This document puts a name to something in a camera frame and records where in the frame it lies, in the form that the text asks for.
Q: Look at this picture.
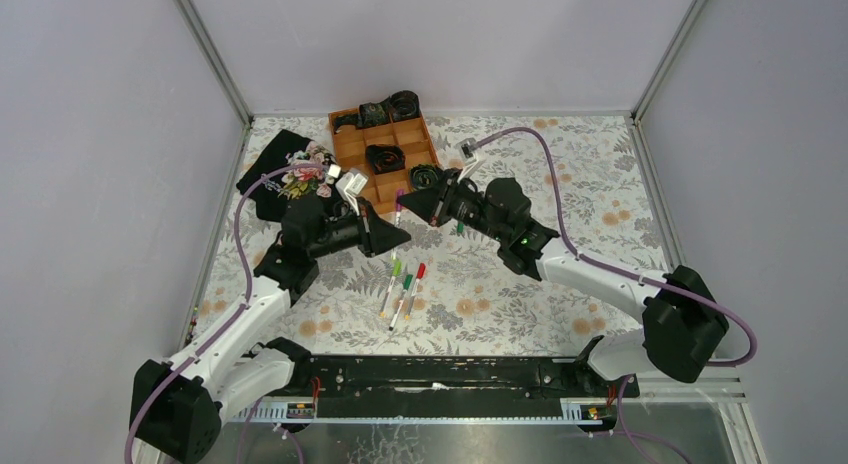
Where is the floral patterned table cover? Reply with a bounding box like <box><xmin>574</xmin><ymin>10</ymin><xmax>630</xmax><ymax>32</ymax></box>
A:
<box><xmin>192</xmin><ymin>113</ymin><xmax>694</xmax><ymax>358</ymax></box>

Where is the rolled dark tie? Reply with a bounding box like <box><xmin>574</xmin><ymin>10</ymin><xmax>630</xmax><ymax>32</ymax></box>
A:
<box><xmin>408</xmin><ymin>164</ymin><xmax>444</xmax><ymax>191</ymax></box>
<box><xmin>388</xmin><ymin>90</ymin><xmax>421</xmax><ymax>122</ymax></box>
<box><xmin>365</xmin><ymin>145</ymin><xmax>406</xmax><ymax>175</ymax></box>

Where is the rolled dark tie back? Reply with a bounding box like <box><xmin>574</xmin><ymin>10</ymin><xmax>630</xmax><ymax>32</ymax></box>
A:
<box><xmin>388</xmin><ymin>90</ymin><xmax>421</xmax><ymax>122</ymax></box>

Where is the dark tie back left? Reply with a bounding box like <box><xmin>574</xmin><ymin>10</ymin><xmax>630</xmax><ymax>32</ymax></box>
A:
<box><xmin>331</xmin><ymin>102</ymin><xmax>390</xmax><ymax>133</ymax></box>

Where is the aluminium frame rail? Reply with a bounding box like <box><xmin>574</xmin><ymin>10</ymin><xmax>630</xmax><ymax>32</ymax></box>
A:
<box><xmin>173</xmin><ymin>0</ymin><xmax>253</xmax><ymax>126</ymax></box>

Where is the wooden compartment tray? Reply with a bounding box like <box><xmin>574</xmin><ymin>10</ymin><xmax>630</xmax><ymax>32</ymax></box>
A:
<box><xmin>329</xmin><ymin>108</ymin><xmax>440</xmax><ymax>214</ymax></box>

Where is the black floral cloth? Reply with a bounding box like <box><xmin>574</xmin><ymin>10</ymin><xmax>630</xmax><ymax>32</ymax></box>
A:
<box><xmin>236</xmin><ymin>130</ymin><xmax>341</xmax><ymax>222</ymax></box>

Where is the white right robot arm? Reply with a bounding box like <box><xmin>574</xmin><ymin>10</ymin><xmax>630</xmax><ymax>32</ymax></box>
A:
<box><xmin>398</xmin><ymin>169</ymin><xmax>729</xmax><ymax>384</ymax></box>

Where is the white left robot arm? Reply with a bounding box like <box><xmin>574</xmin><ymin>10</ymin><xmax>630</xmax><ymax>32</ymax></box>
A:
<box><xmin>124</xmin><ymin>197</ymin><xmax>411</xmax><ymax>463</ymax></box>

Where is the rolled dark tie centre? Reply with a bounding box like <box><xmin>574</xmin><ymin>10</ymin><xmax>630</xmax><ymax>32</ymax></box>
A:
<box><xmin>365</xmin><ymin>145</ymin><xmax>406</xmax><ymax>175</ymax></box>

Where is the rolled dark tie right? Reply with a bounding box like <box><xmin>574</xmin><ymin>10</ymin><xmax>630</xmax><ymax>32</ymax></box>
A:
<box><xmin>408</xmin><ymin>164</ymin><xmax>444</xmax><ymax>191</ymax></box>

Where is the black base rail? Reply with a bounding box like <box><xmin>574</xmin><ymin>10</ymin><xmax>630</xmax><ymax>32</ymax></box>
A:
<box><xmin>263</xmin><ymin>338</ymin><xmax>640</xmax><ymax>432</ymax></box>

